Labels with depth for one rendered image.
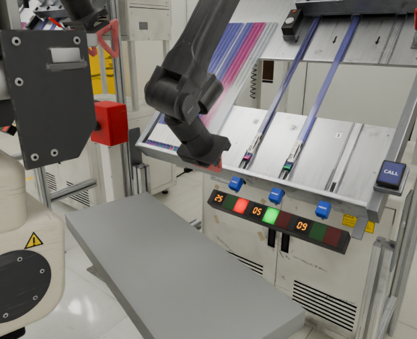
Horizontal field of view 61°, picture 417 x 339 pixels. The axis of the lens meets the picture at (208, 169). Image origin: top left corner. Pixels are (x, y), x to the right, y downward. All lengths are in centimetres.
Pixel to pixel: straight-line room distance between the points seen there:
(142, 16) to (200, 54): 153
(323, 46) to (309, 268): 71
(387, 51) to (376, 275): 54
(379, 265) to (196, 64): 55
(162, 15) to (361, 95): 147
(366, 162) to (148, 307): 53
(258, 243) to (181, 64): 89
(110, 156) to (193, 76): 96
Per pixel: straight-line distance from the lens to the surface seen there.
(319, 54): 106
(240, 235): 138
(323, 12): 114
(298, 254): 128
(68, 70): 49
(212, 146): 71
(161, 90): 59
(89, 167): 199
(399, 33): 106
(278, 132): 91
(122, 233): 88
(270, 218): 81
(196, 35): 61
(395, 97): 272
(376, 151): 84
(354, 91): 278
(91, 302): 164
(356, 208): 78
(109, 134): 143
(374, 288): 88
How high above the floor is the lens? 104
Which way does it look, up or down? 21 degrees down
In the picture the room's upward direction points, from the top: straight up
